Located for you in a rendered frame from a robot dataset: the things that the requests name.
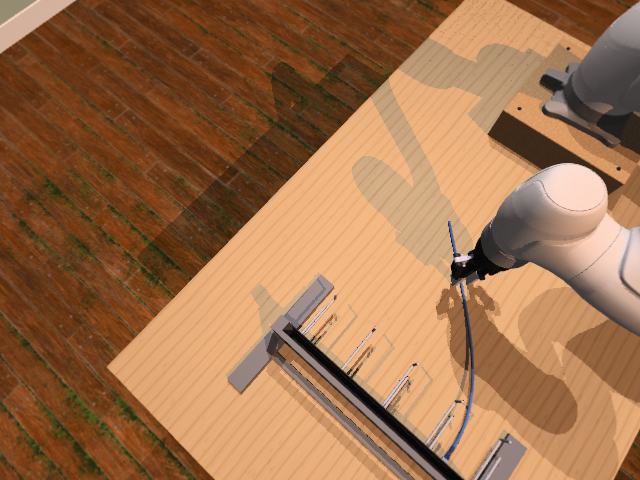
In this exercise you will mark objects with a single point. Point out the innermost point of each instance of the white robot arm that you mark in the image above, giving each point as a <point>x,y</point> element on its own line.
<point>554,218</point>

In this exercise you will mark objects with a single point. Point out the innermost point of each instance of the blue cable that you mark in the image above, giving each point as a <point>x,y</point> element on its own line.
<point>452,448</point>

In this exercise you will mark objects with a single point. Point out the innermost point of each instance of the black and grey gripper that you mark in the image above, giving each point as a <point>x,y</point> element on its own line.
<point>471,263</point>

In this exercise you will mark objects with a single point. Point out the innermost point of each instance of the grey metal rack with patch panel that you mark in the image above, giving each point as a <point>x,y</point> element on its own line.
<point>285,330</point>

